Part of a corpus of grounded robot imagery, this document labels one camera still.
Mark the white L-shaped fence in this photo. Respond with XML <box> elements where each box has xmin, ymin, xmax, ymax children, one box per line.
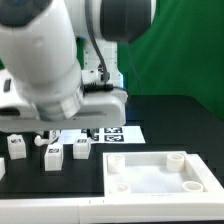
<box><xmin>0</xmin><ymin>193</ymin><xmax>224</xmax><ymax>224</ymax></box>

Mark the white block left edge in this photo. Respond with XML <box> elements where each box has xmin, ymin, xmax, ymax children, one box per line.
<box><xmin>0</xmin><ymin>158</ymin><xmax>5</xmax><ymax>180</ymax></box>

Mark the white marker sheet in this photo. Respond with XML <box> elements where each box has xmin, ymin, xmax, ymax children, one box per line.
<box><xmin>59</xmin><ymin>126</ymin><xmax>145</xmax><ymax>144</ymax></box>

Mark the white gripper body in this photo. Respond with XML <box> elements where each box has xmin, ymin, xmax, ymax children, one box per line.
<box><xmin>0</xmin><ymin>77</ymin><xmax>127</xmax><ymax>133</ymax></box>

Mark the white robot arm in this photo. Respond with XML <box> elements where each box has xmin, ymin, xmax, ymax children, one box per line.
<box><xmin>0</xmin><ymin>0</ymin><xmax>157</xmax><ymax>133</ymax></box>

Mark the white square table top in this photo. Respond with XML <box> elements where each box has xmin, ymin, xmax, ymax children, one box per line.
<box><xmin>103</xmin><ymin>151</ymin><xmax>224</xmax><ymax>197</ymax></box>

